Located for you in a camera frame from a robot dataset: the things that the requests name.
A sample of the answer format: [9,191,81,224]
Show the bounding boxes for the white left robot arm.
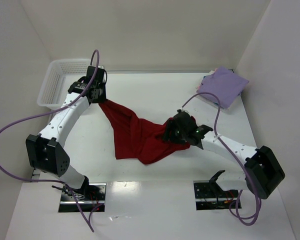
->
[25,66,108,200]

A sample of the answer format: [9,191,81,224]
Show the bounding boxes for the folded purple t-shirt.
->
[198,66,250,109]

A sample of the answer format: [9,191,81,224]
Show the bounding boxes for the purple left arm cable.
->
[0,49,101,233]

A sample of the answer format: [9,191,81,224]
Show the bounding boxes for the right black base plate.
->
[193,181,239,211]

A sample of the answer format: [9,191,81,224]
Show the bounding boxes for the white plastic laundry basket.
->
[37,58,90,110]

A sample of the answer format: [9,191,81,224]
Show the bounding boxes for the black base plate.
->
[57,182,107,213]
[193,181,239,211]

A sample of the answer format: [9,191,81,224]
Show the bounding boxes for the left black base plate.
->
[57,182,107,213]

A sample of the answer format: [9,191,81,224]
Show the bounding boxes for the red t-shirt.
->
[99,100,190,165]

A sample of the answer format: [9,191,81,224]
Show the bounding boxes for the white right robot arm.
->
[162,110,286,200]

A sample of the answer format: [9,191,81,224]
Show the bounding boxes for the folded shirts under purple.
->
[193,69,243,113]

